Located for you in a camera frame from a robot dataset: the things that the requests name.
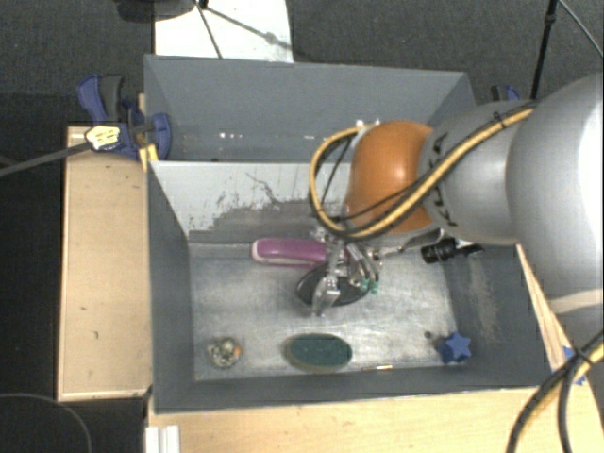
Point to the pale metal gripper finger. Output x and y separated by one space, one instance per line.
334 297
322 297

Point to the black oval disc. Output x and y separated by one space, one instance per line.
309 287

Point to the purple and white brush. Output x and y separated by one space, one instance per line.
288 251

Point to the green oval sponge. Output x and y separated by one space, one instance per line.
318 352

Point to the grey metal bin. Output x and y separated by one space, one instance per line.
264 300

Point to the blue star-shaped knob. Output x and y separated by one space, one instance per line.
455 347

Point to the pale wood board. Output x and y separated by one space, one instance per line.
106 262

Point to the black cylinder on white bracket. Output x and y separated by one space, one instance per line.
441 252

